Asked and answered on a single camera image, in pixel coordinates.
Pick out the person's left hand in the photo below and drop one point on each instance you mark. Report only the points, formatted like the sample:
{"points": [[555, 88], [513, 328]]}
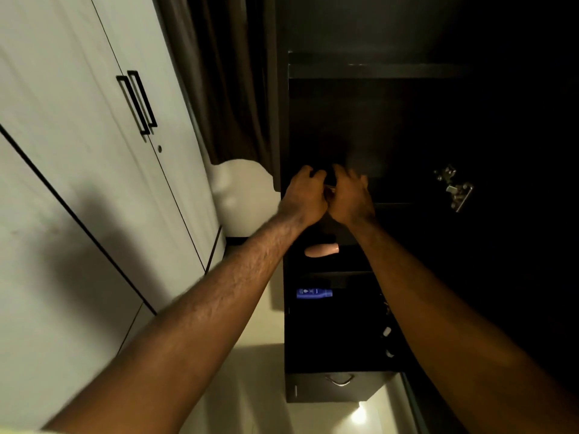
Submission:
{"points": [[302, 199]]}

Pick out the person's right hand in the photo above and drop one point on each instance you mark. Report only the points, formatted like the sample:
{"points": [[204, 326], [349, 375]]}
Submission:
{"points": [[350, 201]]}

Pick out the person's right fingers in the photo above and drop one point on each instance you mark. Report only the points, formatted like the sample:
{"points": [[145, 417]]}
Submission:
{"points": [[348, 174]]}

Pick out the person's left fingers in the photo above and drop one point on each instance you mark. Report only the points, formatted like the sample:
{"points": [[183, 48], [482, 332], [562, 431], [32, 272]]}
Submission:
{"points": [[312, 173]]}

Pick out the person's left forearm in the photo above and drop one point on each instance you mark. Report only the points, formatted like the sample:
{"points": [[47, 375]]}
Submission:
{"points": [[194, 320]]}

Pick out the person's right forearm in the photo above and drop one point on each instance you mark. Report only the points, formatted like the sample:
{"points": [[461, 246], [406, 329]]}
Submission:
{"points": [[443, 320]]}

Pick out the pink bottle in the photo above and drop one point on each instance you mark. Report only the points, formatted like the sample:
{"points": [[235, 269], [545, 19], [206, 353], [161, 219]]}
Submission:
{"points": [[322, 250]]}

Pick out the dark wooden cabinet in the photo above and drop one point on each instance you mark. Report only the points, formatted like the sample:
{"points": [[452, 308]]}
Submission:
{"points": [[407, 121]]}

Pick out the metal cabinet door hinge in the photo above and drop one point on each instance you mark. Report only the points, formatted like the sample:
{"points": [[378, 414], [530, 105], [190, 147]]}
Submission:
{"points": [[457, 189]]}

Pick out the blue bottle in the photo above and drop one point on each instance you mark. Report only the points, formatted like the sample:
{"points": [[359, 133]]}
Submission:
{"points": [[314, 293]]}

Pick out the dark brown curtain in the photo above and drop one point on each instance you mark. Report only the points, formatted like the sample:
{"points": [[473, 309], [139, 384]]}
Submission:
{"points": [[217, 76]]}

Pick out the dark cabinet drawer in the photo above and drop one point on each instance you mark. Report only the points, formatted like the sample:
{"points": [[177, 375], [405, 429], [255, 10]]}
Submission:
{"points": [[339, 388]]}

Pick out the white wardrobe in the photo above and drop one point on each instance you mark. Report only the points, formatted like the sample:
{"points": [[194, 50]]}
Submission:
{"points": [[81, 198]]}

